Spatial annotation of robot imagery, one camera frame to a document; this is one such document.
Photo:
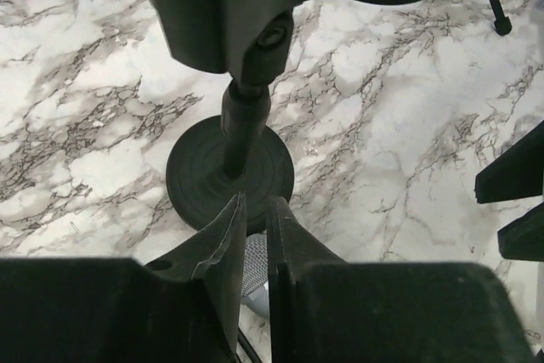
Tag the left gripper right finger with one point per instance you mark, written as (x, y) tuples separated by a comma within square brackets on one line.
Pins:
[(325, 309)]

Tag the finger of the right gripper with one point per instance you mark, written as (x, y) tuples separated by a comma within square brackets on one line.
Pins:
[(523, 239), (515, 174)]

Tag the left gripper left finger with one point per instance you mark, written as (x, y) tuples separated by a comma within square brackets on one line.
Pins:
[(181, 307)]

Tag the white microphone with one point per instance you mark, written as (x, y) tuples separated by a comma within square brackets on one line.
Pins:
[(255, 282)]

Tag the clip round-base stand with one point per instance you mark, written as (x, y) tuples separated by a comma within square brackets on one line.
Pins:
[(234, 151)]

